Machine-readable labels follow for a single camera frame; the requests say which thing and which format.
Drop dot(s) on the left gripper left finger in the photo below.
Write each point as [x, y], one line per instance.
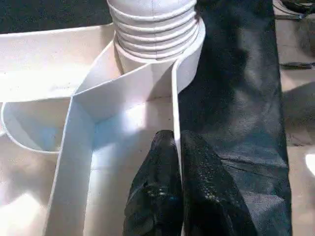
[157, 184]

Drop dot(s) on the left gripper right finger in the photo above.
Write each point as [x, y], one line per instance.
[206, 191]

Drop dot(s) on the white plastic table leg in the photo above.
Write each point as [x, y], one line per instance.
[152, 24]

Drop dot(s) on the white plastic table top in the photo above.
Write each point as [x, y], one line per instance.
[49, 61]

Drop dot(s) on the black work mat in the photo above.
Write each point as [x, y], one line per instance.
[233, 110]

